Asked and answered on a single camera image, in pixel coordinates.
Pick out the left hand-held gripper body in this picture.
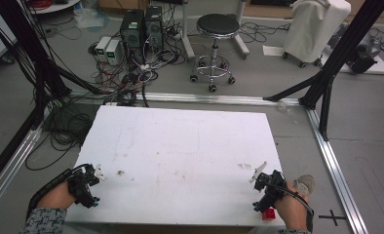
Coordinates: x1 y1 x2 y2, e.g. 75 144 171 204
66 163 101 210

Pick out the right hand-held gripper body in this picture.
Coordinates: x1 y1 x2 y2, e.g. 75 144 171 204
251 169 288 214

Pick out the person's right hand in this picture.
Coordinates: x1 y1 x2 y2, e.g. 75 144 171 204
272 180 312 233

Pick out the person's left hand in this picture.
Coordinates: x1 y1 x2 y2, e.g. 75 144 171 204
36 180 78 211

